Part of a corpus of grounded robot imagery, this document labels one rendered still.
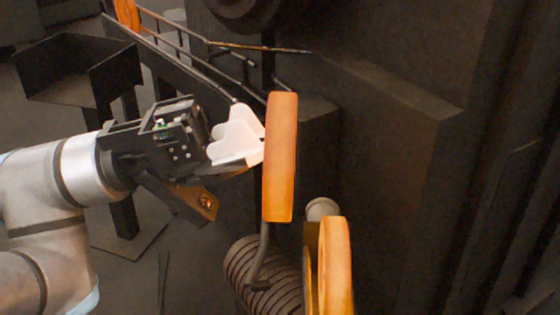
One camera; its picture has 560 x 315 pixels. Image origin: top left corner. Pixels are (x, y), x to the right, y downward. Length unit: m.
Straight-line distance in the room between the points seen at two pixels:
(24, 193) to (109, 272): 1.11
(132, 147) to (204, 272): 1.11
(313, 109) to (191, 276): 0.92
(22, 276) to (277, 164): 0.29
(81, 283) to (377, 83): 0.54
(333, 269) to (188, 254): 1.12
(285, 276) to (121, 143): 0.46
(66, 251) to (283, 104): 0.32
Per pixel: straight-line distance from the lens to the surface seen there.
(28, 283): 0.57
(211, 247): 1.70
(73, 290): 0.63
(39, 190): 0.61
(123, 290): 1.64
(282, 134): 0.48
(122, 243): 1.77
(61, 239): 0.62
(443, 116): 0.74
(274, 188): 0.48
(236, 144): 0.52
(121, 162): 0.58
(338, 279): 0.62
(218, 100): 1.14
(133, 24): 1.81
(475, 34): 0.73
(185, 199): 0.59
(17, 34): 3.38
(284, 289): 0.89
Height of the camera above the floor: 1.23
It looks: 36 degrees down
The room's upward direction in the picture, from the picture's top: straight up
